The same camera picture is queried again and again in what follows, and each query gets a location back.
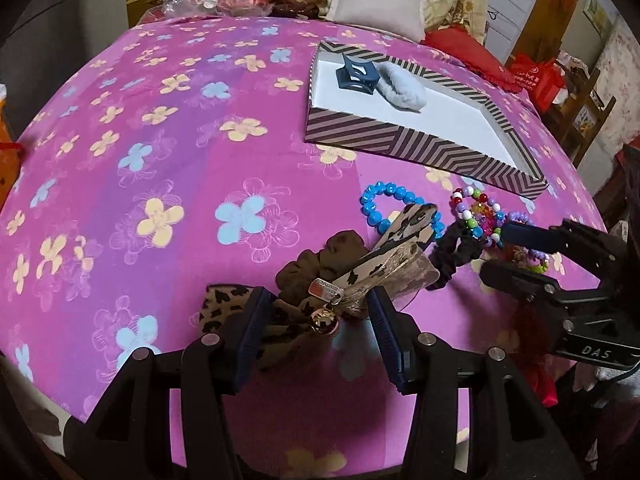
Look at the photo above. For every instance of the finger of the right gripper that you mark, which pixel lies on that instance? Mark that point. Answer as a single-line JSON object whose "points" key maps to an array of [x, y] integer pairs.
{"points": [[532, 237]]}

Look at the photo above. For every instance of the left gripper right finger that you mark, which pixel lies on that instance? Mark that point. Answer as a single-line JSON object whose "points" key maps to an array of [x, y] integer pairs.
{"points": [[394, 333]]}

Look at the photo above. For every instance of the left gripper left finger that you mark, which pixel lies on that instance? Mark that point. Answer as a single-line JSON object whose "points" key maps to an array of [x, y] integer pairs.
{"points": [[247, 334]]}

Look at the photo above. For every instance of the leopard print hair bow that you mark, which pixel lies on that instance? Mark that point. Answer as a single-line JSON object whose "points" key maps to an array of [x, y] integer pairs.
{"points": [[398, 262]]}

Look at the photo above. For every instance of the black scrunchie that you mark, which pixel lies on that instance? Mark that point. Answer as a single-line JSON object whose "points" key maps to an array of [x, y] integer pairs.
{"points": [[456, 248]]}

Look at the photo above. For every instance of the light blue fluffy scrunchie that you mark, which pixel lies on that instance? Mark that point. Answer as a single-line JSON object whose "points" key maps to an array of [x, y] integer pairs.
{"points": [[400, 87]]}

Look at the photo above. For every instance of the dark blue hair claw clip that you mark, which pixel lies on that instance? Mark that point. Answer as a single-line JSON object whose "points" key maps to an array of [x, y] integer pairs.
{"points": [[357, 75]]}

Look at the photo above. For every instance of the leopard print hair band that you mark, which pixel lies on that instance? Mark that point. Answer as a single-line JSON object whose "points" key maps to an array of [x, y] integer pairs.
{"points": [[221, 301]]}

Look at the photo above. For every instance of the brown velvet scrunchie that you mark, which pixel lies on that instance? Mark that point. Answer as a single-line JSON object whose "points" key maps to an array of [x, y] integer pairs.
{"points": [[288, 320]]}

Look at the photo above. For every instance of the wooden shelf rack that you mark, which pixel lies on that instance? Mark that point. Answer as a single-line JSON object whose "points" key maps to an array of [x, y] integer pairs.
{"points": [[576, 122]]}

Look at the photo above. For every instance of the red paper gift bag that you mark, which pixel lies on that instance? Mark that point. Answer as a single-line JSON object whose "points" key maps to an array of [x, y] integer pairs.
{"points": [[542, 81]]}

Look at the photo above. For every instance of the pink floral bedsheet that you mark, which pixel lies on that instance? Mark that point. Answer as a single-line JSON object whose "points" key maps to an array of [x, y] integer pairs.
{"points": [[175, 159]]}

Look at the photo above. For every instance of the red heart cushion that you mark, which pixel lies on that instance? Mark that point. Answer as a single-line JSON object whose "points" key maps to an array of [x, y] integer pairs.
{"points": [[457, 42]]}

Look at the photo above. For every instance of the striped cardboard tray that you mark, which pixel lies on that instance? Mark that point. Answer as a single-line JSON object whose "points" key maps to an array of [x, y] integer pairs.
{"points": [[460, 129]]}

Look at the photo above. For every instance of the white pillow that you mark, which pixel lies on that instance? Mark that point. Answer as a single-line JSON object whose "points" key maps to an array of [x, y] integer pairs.
{"points": [[403, 18]]}

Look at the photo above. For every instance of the orange plastic basket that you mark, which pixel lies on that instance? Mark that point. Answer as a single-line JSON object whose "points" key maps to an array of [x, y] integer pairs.
{"points": [[11, 154]]}

